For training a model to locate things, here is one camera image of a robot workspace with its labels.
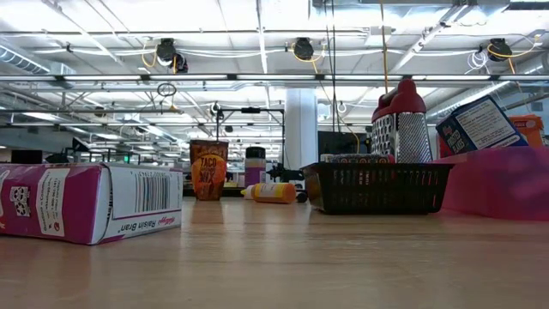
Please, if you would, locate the orange cereal box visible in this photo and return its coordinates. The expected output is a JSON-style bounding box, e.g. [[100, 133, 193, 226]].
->
[[509, 113, 546, 149]]

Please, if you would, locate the long ceiling light strip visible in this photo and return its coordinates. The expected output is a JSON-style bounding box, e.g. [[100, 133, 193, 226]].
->
[[0, 73, 549, 82]]

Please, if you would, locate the white building column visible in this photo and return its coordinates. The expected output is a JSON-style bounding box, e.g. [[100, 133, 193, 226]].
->
[[285, 88, 319, 171]]

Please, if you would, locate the black background monitor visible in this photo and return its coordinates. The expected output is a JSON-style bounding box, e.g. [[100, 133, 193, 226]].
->
[[10, 148, 44, 165]]

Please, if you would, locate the purple Raisin Bran cereal box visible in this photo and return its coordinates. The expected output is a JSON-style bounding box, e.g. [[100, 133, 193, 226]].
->
[[0, 161, 184, 246]]

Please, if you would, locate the spice jar purple label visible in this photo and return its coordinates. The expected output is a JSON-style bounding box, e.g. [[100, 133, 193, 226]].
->
[[244, 146, 268, 189]]

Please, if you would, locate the metal box grater red handle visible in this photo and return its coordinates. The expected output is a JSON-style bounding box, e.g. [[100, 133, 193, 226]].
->
[[371, 78, 433, 165]]

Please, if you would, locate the pink translucent plastic bin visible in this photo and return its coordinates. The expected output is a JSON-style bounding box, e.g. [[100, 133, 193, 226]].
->
[[432, 145, 549, 222]]

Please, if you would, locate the black background station frame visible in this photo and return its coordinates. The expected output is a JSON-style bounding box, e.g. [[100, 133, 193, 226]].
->
[[215, 106, 287, 173]]

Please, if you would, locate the blue Frosted Flakes cereal box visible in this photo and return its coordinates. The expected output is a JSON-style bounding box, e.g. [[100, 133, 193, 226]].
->
[[435, 94, 529, 156]]

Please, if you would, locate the black background device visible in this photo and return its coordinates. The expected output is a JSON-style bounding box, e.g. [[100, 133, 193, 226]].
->
[[266, 162, 306, 184]]

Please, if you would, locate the black plastic basket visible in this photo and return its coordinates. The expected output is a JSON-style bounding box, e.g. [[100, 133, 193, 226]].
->
[[301, 161, 455, 215]]

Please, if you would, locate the black ceiling cable reel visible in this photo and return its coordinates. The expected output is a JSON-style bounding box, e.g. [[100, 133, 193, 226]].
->
[[293, 37, 316, 61], [487, 37, 514, 61], [154, 37, 190, 74]]

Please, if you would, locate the yellow hanging cable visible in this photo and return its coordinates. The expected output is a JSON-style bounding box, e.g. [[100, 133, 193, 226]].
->
[[378, 0, 389, 94]]

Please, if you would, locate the yellow squeeze bottle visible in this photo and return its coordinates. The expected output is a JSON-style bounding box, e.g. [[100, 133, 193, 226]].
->
[[240, 182, 297, 205]]

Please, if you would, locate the black background screen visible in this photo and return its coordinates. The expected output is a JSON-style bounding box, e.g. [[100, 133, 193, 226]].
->
[[317, 130, 371, 156]]

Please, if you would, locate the silver ventilation duct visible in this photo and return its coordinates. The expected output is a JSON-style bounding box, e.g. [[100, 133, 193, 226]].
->
[[0, 40, 77, 76]]

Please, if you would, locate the orange taco mix packet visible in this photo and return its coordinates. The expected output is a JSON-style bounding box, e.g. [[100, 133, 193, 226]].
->
[[189, 139, 230, 202]]

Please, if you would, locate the black hanging cable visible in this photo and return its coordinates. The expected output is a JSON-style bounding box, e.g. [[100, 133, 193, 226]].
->
[[323, 0, 341, 134]]

